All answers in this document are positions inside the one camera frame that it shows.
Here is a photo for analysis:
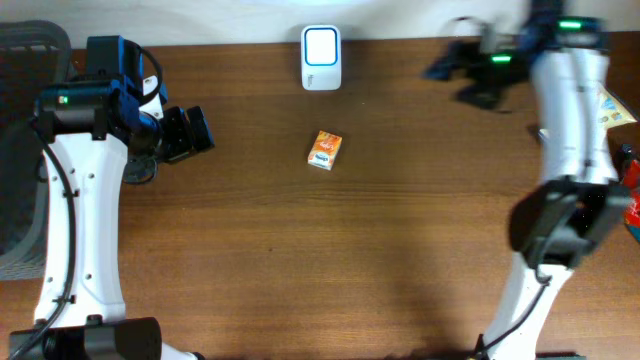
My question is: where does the blue mouthwash bottle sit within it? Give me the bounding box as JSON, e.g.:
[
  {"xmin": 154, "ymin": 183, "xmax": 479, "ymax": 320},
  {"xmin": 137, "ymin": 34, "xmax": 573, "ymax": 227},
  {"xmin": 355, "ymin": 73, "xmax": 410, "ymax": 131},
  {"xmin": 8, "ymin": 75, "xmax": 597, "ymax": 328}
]
[{"xmin": 625, "ymin": 222, "xmax": 640, "ymax": 241}]

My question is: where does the white barcode scanner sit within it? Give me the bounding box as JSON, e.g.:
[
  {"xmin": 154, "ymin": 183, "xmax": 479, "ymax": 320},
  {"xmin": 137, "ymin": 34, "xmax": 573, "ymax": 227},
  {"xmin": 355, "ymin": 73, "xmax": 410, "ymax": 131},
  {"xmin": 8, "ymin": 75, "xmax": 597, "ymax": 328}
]
[{"xmin": 300, "ymin": 24, "xmax": 342, "ymax": 91}]

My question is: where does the yellow chips bag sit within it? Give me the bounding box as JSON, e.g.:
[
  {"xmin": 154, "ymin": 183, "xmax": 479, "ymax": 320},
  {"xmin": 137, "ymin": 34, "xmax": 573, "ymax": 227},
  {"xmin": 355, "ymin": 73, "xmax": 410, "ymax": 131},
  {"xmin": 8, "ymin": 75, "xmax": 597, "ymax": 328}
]
[{"xmin": 597, "ymin": 84, "xmax": 638, "ymax": 131}]

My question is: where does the small orange box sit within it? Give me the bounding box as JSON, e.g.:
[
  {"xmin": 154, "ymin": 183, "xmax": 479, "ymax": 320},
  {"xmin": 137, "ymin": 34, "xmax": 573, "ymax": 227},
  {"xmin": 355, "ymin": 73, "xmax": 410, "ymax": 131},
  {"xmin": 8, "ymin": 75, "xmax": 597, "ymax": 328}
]
[{"xmin": 307, "ymin": 131, "xmax": 343, "ymax": 171}]

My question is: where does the orange red snack bag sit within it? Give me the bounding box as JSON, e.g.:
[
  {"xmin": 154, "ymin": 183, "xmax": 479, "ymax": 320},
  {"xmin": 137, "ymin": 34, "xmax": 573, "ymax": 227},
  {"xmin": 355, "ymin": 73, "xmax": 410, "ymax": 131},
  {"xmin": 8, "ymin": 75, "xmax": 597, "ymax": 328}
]
[{"xmin": 622, "ymin": 160, "xmax": 639, "ymax": 226}]

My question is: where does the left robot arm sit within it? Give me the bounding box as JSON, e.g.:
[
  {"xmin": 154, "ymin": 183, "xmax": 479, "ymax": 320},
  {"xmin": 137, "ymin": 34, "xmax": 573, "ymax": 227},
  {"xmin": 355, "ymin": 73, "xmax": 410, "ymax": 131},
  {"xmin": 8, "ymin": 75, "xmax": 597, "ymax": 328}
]
[{"xmin": 9, "ymin": 36, "xmax": 214, "ymax": 359}]

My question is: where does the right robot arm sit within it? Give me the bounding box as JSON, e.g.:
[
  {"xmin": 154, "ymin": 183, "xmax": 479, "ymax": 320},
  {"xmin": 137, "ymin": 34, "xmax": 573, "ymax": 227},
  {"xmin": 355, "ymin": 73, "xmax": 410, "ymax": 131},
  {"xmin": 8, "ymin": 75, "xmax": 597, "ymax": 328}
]
[{"xmin": 425, "ymin": 1, "xmax": 632, "ymax": 359}]

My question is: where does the grey plastic mesh basket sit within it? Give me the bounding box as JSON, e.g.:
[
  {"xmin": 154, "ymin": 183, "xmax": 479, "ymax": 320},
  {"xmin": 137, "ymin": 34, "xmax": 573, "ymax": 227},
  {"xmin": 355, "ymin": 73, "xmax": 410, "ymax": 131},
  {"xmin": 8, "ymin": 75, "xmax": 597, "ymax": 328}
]
[{"xmin": 1, "ymin": 20, "xmax": 71, "ymax": 282}]

